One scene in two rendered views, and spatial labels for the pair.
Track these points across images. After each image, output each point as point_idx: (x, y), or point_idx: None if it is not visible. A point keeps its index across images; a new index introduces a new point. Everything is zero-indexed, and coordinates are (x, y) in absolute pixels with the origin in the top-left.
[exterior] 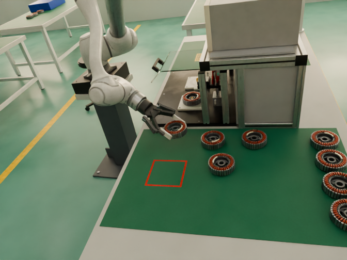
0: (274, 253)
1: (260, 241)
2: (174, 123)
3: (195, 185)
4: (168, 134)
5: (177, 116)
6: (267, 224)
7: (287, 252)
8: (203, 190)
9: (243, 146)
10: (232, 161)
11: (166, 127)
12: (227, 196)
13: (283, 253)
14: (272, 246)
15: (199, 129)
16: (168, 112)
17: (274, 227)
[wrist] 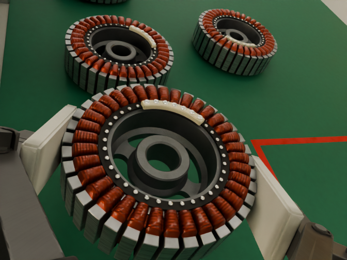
0: (344, 12)
1: (343, 21)
2: (114, 164)
3: (325, 101)
4: (267, 168)
5: (46, 126)
6: (312, 9)
7: (331, 2)
8: (325, 86)
9: (121, 5)
10: (229, 11)
11: (205, 213)
12: (303, 46)
13: (336, 6)
14: (338, 12)
15: (0, 125)
16: (21, 192)
17: (311, 4)
